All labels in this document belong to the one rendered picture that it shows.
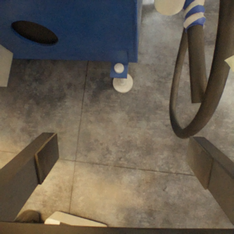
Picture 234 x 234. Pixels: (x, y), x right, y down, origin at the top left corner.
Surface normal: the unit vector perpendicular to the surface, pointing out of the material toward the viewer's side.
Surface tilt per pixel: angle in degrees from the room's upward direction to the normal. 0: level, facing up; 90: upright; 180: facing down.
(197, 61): 16
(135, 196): 0
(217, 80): 47
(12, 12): 90
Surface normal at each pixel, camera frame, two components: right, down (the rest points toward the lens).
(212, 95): -0.45, 0.62
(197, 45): -0.37, -0.10
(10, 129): -0.12, -0.13
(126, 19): -0.10, 0.99
